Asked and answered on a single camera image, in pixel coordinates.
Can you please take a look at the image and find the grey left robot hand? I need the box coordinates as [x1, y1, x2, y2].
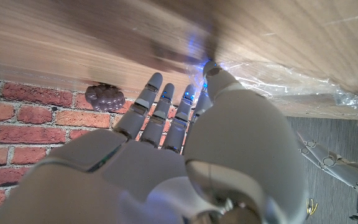
[294, 116, 358, 212]

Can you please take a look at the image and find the red brick printed backdrop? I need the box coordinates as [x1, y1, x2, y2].
[0, 77, 198, 224]

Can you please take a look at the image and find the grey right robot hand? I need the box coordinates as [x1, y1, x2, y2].
[0, 60, 310, 224]

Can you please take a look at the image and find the clear plastic wrap sheet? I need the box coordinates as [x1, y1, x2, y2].
[185, 60, 358, 110]

